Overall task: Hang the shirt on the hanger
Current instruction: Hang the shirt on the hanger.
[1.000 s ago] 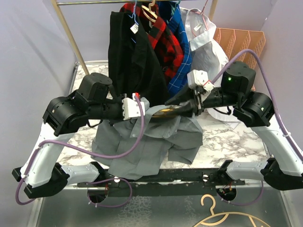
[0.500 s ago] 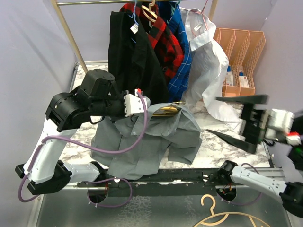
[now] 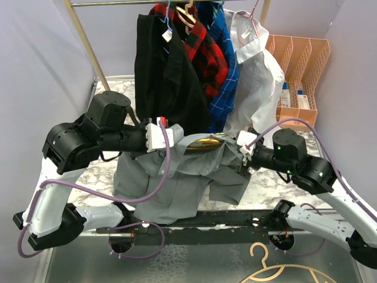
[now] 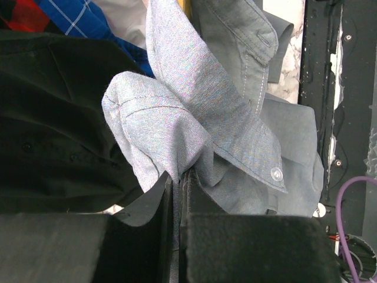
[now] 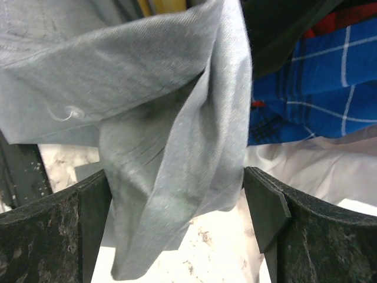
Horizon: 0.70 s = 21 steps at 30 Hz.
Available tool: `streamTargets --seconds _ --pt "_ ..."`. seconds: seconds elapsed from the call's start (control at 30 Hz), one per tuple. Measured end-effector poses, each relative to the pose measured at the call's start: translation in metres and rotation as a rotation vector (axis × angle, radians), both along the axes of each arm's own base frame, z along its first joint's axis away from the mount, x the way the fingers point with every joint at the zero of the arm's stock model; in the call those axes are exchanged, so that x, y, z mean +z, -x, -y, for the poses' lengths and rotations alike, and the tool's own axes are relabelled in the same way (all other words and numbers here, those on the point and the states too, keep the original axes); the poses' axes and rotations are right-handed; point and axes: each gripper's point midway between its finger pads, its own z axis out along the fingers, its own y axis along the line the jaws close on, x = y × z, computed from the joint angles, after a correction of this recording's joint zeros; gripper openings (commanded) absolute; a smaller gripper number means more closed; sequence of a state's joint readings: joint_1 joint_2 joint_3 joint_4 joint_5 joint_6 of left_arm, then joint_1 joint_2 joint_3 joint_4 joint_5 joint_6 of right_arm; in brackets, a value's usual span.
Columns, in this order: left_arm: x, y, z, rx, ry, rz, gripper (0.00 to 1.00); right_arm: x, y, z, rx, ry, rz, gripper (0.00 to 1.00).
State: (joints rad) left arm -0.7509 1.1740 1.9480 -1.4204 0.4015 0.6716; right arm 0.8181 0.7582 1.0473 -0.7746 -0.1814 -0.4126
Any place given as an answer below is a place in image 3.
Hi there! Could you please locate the yellow wire hanger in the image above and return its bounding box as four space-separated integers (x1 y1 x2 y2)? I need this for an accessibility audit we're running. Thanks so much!
185 133 228 153

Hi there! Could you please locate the grey button shirt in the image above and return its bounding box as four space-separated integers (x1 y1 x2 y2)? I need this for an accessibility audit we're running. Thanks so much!
113 124 250 224

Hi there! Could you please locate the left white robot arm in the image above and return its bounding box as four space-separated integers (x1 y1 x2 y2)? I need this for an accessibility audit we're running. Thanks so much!
13 91 147 253

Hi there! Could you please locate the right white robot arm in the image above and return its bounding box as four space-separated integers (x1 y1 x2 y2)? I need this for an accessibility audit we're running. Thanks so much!
236 129 376 269

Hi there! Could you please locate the black hanging shirt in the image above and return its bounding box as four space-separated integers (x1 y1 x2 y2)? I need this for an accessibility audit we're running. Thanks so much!
134 15 210 135

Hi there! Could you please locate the blue plaid shirt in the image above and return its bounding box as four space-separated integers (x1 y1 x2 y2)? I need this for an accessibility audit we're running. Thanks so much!
197 1 239 133

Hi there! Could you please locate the white hanging shirt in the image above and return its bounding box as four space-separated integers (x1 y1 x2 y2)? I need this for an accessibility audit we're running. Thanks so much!
224 9 285 137

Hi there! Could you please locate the red black plaid shirt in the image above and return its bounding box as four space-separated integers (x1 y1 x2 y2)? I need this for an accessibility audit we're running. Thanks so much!
149 3 229 104

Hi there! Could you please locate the beige hanger in foreground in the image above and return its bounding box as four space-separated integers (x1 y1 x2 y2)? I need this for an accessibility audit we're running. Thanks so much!
242 242 336 283

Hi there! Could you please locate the beige wooden hanger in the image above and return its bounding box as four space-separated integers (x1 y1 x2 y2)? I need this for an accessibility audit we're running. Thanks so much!
176 0 196 28

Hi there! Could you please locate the white box in organizer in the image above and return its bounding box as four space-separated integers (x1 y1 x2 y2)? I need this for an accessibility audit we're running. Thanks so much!
280 81 291 107
297 82 310 110

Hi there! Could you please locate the orange plastic file organizer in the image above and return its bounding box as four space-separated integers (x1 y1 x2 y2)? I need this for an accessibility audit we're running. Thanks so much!
266 35 331 127

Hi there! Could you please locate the wooden clothes rack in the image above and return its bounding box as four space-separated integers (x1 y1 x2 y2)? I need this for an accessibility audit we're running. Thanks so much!
62 1 271 90

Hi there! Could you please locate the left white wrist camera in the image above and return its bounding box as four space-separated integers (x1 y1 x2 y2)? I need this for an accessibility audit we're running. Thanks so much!
145 116 184 153

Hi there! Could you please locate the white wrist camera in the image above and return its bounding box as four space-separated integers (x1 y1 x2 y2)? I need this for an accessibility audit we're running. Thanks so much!
145 116 184 153
236 127 264 163

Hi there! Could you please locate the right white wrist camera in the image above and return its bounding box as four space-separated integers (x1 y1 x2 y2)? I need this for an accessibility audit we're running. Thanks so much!
236 127 264 163

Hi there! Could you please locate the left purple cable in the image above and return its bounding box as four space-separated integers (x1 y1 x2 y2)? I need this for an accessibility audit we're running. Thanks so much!
17 119 171 260

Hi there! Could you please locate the purple cable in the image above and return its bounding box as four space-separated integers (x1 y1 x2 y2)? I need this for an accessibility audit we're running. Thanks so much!
17 119 171 260
246 117 377 256

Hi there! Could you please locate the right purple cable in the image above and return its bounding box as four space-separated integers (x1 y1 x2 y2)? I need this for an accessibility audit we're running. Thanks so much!
246 117 377 256

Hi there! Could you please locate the blue wire hanger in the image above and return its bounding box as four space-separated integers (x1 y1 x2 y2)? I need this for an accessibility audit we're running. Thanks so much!
161 0 173 43

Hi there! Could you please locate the pink wire hanger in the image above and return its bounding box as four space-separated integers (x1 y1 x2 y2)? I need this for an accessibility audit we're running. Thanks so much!
238 0 259 40

